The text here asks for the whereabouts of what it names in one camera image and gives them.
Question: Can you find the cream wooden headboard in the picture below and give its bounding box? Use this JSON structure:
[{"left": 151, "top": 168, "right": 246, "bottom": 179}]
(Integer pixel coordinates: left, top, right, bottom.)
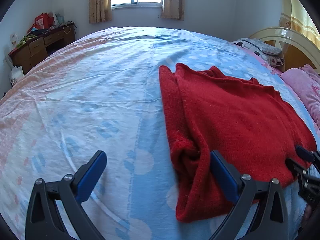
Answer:
[{"left": 250, "top": 27, "right": 320, "bottom": 73}]

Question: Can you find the right beige curtain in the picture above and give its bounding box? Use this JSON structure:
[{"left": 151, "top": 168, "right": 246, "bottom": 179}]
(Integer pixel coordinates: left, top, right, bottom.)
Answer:
[{"left": 161, "top": 0, "right": 185, "bottom": 21}]

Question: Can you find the pink floral pillow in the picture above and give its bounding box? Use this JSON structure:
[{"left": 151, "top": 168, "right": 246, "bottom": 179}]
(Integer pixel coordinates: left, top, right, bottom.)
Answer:
[{"left": 280, "top": 64, "right": 319, "bottom": 127}]

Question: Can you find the red knitted sweater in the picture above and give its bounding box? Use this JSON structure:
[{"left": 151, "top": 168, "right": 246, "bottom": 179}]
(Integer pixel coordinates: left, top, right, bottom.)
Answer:
[{"left": 159, "top": 63, "right": 317, "bottom": 223}]

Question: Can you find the grey white folded blanket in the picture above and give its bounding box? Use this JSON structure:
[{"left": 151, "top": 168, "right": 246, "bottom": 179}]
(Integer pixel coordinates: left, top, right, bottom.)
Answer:
[{"left": 233, "top": 38, "right": 285, "bottom": 68}]

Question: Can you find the left beige curtain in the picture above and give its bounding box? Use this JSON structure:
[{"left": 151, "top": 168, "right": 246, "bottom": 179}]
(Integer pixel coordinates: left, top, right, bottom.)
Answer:
[{"left": 89, "top": 0, "right": 112, "bottom": 24}]

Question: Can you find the blue pink bed sheet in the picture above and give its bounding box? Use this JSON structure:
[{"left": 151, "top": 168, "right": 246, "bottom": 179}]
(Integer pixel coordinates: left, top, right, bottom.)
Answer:
[{"left": 1, "top": 27, "right": 319, "bottom": 239}]

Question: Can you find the red bag on desk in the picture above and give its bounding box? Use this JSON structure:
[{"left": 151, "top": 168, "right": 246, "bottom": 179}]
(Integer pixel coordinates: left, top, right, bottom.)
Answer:
[{"left": 28, "top": 13, "right": 54, "bottom": 31}]

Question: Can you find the yellow curtain near headboard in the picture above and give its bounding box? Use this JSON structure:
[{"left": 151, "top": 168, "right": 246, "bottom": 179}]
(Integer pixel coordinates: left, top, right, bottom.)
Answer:
[{"left": 279, "top": 0, "right": 320, "bottom": 48}]

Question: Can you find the beige curtain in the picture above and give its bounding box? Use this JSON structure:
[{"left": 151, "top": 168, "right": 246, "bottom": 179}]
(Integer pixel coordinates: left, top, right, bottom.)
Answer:
[
  {"left": 161, "top": 0, "right": 185, "bottom": 21},
  {"left": 89, "top": 0, "right": 112, "bottom": 24}
]

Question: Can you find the brown wooden desk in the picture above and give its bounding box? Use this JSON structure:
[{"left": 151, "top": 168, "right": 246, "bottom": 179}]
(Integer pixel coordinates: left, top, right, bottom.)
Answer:
[{"left": 8, "top": 22, "right": 75, "bottom": 74}]

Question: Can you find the white paper bag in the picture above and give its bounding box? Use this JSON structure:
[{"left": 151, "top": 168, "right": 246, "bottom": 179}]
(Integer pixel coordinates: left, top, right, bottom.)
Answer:
[{"left": 9, "top": 66, "right": 24, "bottom": 86}]

